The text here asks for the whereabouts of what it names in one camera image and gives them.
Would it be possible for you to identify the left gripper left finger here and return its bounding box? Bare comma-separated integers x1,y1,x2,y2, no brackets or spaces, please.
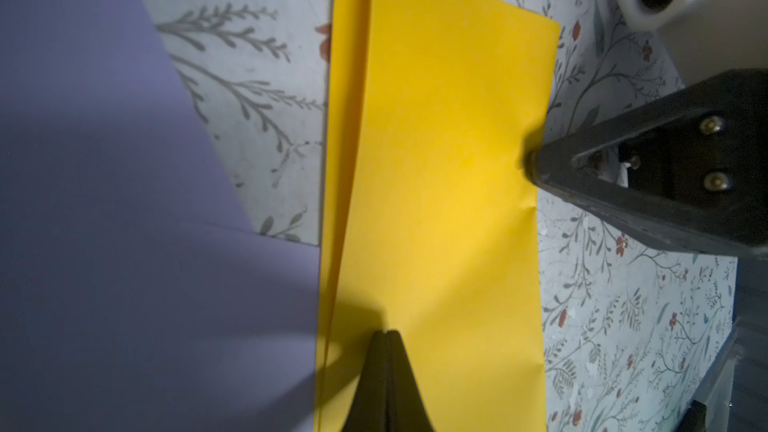
342,331,388,432

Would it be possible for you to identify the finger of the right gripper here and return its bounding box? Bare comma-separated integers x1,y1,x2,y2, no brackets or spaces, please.
526,69,767,259

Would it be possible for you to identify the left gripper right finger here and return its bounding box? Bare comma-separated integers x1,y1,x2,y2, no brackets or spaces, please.
384,330,434,432

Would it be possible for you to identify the purple paper sheet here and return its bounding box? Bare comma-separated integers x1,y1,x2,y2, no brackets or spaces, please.
1,0,319,431

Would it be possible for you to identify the yellow rectangular paper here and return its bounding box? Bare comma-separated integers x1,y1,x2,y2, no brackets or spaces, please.
316,0,560,431

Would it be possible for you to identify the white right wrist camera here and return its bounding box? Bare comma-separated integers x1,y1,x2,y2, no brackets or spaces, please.
617,0,767,86

